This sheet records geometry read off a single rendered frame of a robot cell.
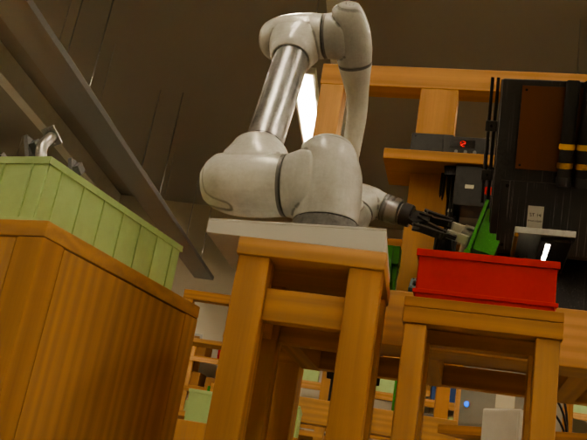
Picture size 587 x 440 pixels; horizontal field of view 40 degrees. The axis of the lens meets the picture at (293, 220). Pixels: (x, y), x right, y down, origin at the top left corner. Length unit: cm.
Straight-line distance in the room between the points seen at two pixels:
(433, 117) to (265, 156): 123
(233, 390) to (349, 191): 53
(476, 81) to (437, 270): 137
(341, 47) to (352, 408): 112
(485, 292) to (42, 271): 95
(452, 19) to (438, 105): 462
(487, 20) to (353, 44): 533
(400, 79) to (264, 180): 134
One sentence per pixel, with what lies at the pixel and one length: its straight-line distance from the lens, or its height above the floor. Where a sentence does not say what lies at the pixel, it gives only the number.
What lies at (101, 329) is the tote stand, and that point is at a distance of 188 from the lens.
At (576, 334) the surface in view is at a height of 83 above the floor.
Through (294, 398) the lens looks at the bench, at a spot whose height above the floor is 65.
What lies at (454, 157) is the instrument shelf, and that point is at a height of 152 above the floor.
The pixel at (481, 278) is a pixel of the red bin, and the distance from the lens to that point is 185.
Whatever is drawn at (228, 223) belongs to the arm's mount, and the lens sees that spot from 175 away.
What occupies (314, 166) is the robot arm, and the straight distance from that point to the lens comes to 186.
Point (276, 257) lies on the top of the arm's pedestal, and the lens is 171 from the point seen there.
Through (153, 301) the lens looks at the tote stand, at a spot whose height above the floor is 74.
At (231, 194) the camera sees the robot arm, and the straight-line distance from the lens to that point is 191.
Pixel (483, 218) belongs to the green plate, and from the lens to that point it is 249.
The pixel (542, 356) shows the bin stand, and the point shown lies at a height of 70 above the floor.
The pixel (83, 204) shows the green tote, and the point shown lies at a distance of 195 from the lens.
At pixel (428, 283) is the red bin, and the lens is 184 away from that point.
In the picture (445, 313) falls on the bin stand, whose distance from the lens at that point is 180.
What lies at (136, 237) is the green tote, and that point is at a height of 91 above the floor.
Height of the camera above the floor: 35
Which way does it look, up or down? 19 degrees up
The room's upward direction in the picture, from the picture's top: 10 degrees clockwise
